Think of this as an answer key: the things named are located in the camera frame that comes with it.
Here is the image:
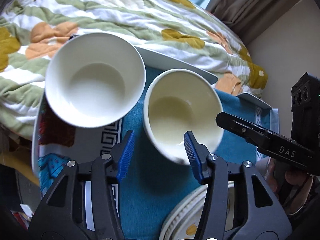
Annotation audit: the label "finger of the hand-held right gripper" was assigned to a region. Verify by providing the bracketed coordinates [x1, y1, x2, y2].
[215, 112, 278, 144]

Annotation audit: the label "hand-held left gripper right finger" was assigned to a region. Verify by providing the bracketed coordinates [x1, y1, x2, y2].
[184, 131, 293, 240]

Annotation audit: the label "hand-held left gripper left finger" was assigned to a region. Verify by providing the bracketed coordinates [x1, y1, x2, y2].
[28, 130, 136, 240]

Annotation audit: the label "cream bowl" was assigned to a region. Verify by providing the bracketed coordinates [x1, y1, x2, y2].
[143, 69, 224, 165]

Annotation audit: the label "ribbed plate with yellow flower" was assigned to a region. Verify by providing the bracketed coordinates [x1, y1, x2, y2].
[159, 182, 237, 240]

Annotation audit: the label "white bowl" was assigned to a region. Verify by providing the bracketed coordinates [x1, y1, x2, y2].
[45, 32, 147, 128]

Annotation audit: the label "person's right hand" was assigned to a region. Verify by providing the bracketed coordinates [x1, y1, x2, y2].
[265, 159, 315, 215]

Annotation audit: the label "key border printed cloth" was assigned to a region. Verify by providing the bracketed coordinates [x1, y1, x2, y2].
[37, 102, 125, 240]

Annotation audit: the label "grey tray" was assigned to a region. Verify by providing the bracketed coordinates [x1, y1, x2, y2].
[134, 45, 218, 85]
[236, 92, 273, 110]

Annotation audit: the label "teal tablecloth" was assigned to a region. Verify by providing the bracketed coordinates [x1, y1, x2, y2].
[117, 66, 278, 240]

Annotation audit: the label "brown curtain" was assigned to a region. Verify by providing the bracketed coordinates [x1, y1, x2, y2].
[206, 0, 313, 39]

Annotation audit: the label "floral quilt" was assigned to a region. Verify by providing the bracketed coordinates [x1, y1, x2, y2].
[0, 0, 269, 140]

